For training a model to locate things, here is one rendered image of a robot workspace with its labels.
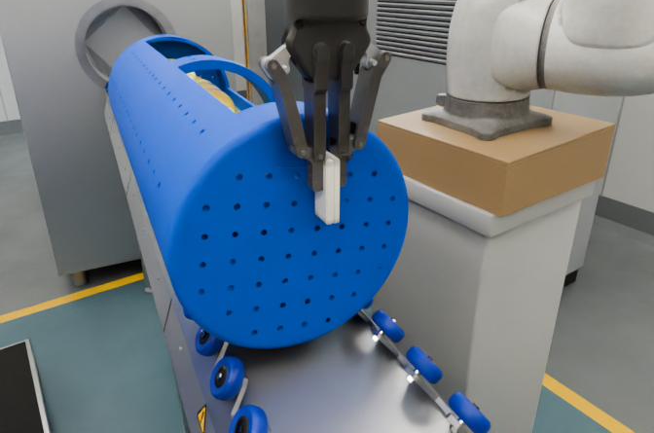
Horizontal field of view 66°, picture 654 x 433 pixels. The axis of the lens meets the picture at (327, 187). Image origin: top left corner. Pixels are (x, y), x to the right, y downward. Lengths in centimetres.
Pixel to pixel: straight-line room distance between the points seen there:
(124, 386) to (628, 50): 184
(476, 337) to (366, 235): 48
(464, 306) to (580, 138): 37
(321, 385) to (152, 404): 140
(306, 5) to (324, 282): 31
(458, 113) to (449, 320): 40
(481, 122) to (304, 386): 57
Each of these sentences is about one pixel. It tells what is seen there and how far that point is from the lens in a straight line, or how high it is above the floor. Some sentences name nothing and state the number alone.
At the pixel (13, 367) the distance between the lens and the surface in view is 208.
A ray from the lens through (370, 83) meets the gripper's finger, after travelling 49.
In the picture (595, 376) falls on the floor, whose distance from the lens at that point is 222.
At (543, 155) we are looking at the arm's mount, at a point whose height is 109.
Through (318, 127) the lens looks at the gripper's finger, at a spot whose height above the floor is 123.
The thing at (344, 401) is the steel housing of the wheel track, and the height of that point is 93.
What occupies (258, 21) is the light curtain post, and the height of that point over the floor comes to 123.
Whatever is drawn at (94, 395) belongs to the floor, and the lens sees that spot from 208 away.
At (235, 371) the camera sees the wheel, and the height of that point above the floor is 98.
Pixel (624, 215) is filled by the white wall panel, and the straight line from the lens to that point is 341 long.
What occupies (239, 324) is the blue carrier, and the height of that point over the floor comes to 101.
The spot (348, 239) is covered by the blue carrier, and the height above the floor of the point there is 108.
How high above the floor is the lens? 136
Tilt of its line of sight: 23 degrees down
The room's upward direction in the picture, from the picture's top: straight up
